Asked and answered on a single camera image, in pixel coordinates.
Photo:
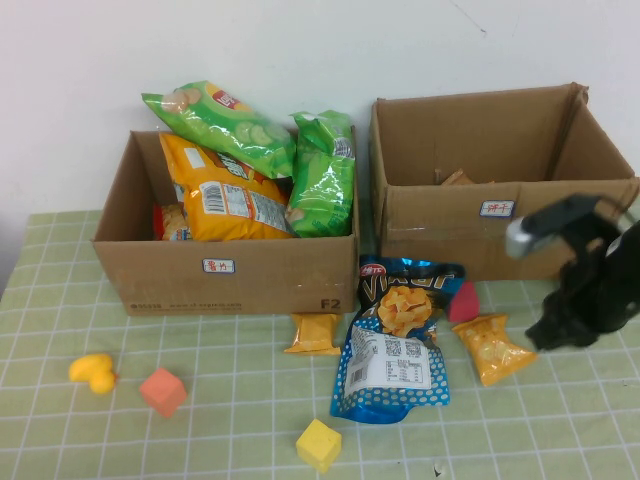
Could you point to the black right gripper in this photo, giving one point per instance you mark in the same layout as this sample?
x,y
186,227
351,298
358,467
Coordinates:
x,y
585,300

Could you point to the yellow small snack packet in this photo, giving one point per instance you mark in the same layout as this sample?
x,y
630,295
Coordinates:
x,y
492,350

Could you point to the green chips bag with barcode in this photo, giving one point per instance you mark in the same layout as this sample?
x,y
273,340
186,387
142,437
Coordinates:
x,y
320,190

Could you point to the blue chips snack bag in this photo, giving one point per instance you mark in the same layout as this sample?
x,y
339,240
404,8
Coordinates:
x,y
400,310

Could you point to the brown orange small snack packet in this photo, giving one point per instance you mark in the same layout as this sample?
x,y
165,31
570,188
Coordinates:
x,y
457,178

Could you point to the red snack bag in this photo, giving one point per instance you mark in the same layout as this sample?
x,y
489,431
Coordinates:
x,y
172,220

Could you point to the red foam cube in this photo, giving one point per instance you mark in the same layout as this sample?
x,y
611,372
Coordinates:
x,y
462,305

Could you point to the cardboard box with taped flaps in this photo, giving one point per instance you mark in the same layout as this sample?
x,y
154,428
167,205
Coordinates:
x,y
450,250

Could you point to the white label sticker blue border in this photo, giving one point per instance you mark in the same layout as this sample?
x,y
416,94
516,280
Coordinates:
x,y
496,209
218,265

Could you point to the yellow foam cube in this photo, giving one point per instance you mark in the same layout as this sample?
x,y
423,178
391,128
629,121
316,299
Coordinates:
x,y
317,445

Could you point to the green checkered tablecloth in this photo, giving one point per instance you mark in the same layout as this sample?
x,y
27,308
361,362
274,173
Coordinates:
x,y
225,380

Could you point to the large orange chips bag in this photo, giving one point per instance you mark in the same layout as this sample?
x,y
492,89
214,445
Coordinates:
x,y
220,220

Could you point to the cardboard box with F2 print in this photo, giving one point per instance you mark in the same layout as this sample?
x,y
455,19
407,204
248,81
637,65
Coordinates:
x,y
200,295

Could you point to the green cucumber Lay's chips bag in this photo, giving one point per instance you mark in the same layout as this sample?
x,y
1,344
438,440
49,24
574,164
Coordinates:
x,y
225,120

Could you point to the orange foam cube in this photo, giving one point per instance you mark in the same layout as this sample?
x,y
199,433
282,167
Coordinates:
x,y
162,392

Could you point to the yellow rubber duck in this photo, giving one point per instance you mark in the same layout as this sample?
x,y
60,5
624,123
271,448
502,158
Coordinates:
x,y
95,372

